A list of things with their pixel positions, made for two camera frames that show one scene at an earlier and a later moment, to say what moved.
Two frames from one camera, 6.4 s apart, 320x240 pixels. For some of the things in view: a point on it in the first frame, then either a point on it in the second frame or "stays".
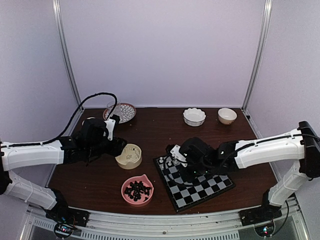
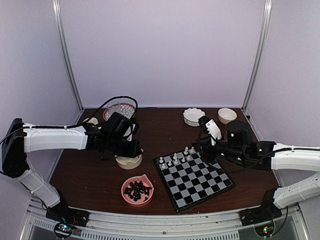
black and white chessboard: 185,195 stays
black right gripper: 189,177 -> 205,144
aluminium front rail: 118,225 stays
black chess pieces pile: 135,189 stays
